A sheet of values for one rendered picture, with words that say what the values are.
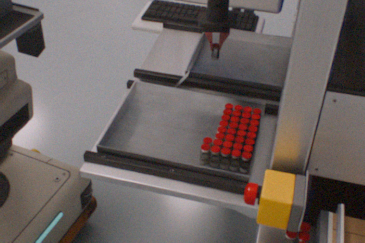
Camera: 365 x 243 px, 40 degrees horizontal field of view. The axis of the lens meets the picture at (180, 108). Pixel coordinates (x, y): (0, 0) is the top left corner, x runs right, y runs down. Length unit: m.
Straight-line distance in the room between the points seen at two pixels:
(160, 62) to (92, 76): 1.53
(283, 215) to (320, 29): 0.32
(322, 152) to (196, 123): 0.41
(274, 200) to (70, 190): 1.17
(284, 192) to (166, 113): 0.47
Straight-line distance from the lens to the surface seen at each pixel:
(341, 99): 0.84
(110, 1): 3.76
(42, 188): 1.94
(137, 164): 1.10
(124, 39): 3.28
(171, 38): 1.56
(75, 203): 1.95
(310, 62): 0.80
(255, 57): 1.49
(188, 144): 1.17
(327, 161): 0.92
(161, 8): 1.84
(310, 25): 0.77
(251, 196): 0.90
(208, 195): 1.06
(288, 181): 0.90
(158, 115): 1.24
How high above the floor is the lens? 1.67
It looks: 38 degrees down
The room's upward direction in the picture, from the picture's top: 2 degrees clockwise
